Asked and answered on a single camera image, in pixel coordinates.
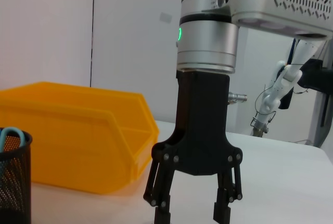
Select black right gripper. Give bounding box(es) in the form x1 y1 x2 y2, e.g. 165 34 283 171
143 70 244 224

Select light blue scissors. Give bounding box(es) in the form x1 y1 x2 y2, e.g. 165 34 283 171
0 127 27 178

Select black mesh pen holder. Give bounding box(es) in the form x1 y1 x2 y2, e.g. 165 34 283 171
0 126 33 224

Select white black humanoid robot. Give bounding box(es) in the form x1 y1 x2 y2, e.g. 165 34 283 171
250 38 333 138

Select yellow plastic bin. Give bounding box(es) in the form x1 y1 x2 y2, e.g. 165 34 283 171
0 81 160 196

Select grey metal stand column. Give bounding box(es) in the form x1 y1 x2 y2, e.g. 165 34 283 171
310 36 333 147

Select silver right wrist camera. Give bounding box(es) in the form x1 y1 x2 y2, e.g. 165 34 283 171
208 0 333 39

